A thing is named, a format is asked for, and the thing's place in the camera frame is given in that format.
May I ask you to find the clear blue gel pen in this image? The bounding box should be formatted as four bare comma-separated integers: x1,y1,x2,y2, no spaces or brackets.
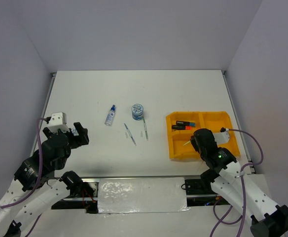
124,123,137,146

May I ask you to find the silver foil covered plate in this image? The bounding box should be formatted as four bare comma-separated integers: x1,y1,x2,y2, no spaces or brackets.
98,177,189,214

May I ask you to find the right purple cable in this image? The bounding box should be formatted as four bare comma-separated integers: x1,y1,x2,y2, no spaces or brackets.
209,127,264,237

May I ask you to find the orange highlighter marker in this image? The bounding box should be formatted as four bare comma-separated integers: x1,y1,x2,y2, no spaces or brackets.
172,125,192,130

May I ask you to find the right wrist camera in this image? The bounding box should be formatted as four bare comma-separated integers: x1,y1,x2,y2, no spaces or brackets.
213,127,230,145

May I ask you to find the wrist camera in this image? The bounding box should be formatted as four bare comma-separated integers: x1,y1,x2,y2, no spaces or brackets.
213,127,230,145
47,112,70,133

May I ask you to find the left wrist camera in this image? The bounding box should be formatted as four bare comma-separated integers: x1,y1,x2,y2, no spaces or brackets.
47,112,70,133

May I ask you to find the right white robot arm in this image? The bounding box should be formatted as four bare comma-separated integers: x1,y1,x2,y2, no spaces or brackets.
190,128,288,237

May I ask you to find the clear blue spray bottle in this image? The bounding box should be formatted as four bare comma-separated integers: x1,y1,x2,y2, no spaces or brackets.
105,105,116,126

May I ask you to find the yellow divided storage tray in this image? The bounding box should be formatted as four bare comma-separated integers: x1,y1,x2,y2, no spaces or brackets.
166,112,232,161

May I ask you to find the blue lidded round jar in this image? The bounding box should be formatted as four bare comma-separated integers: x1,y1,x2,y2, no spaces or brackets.
131,104,144,120

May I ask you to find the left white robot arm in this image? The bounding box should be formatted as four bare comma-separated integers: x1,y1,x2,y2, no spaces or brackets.
0,122,93,237

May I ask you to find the blue highlighter marker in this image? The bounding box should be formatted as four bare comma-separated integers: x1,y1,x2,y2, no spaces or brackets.
176,120,195,127

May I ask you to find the green gel pen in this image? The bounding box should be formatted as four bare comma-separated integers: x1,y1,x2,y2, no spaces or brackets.
143,118,148,141

